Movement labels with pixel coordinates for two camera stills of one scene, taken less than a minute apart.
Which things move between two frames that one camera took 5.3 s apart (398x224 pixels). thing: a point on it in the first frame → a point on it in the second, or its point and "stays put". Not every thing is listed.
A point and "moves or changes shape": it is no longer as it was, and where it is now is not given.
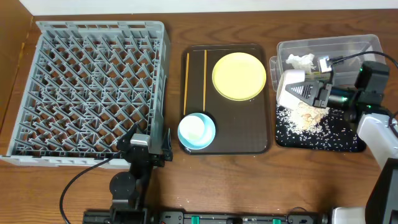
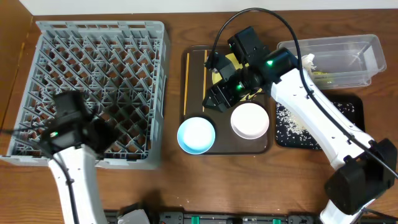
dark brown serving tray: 242,127 stays put
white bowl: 285,98 moves or changes shape
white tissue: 304,62 stays put
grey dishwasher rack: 92,83 stays put
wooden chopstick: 186,80 stays put
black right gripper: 322,97 → 222,92
